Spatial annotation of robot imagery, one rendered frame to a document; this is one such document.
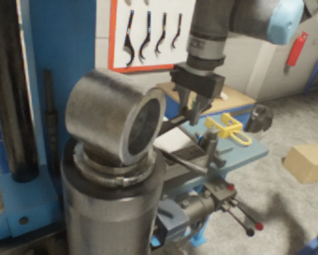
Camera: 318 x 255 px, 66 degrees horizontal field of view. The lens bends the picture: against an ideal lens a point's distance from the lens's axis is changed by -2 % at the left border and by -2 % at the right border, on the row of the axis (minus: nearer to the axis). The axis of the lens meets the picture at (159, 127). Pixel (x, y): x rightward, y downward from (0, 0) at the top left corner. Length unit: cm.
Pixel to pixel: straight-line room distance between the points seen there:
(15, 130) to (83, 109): 40
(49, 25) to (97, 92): 39
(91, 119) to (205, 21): 33
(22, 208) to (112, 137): 51
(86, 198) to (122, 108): 18
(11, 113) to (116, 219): 42
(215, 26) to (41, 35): 46
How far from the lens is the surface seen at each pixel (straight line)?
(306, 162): 326
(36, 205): 85
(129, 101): 39
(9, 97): 74
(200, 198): 114
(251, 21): 56
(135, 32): 272
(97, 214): 49
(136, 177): 47
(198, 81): 64
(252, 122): 282
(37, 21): 77
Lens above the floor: 181
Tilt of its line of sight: 32 degrees down
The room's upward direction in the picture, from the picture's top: 10 degrees clockwise
